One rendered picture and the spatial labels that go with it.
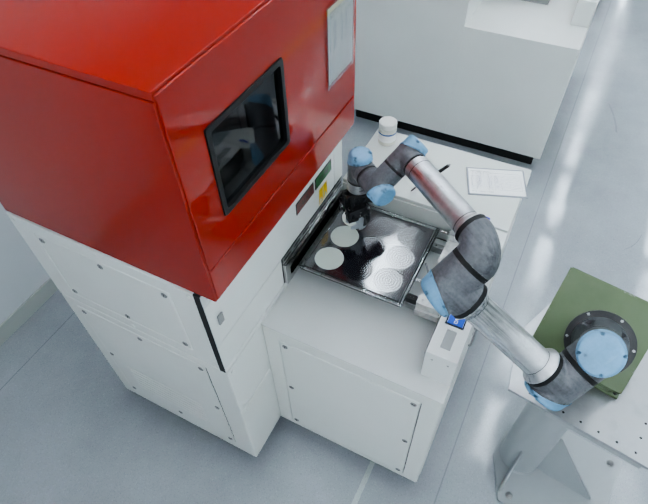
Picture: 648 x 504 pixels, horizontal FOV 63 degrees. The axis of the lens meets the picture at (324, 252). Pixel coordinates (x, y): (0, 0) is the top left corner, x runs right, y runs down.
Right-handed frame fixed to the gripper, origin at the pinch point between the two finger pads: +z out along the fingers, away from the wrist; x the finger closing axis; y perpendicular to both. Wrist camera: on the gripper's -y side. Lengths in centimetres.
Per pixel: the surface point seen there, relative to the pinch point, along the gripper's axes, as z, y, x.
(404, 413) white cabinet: 24, 16, 58
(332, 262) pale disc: 1.4, 16.1, 8.6
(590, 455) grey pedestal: 86, -62, 93
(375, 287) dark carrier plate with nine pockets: 0.7, 8.6, 24.6
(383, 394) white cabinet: 18, 20, 52
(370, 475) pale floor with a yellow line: 89, 23, 57
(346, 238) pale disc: 1.8, 6.6, 1.3
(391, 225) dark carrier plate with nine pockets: 2.0, -10.7, 3.4
